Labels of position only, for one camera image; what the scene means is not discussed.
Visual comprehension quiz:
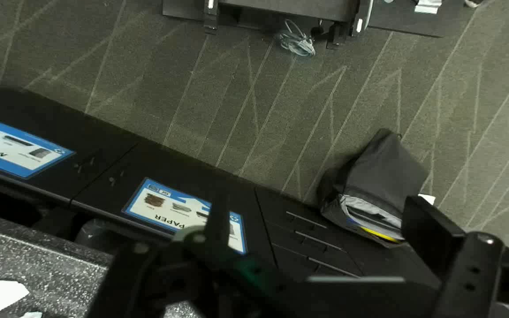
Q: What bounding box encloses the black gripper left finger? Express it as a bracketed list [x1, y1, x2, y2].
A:
[86, 227, 231, 318]

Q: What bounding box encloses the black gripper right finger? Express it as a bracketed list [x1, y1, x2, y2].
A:
[402, 197, 503, 318]

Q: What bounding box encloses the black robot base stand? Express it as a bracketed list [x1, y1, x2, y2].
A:
[160, 0, 469, 38]

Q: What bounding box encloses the left mixed paper bin label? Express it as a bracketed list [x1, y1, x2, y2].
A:
[121, 177, 248, 257]

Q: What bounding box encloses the mixed paper bin label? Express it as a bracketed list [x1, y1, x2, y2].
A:
[0, 122, 73, 179]
[121, 177, 248, 257]

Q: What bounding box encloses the right mixed paper bin label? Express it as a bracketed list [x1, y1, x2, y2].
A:
[0, 122, 73, 179]

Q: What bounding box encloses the white paper sheet on floor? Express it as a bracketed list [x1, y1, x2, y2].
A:
[418, 195, 436, 205]

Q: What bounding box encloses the dark grey backpack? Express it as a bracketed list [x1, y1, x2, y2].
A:
[316, 129, 427, 246]

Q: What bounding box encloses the black cabinet drawer unit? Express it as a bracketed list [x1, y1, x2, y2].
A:
[255, 189, 437, 287]

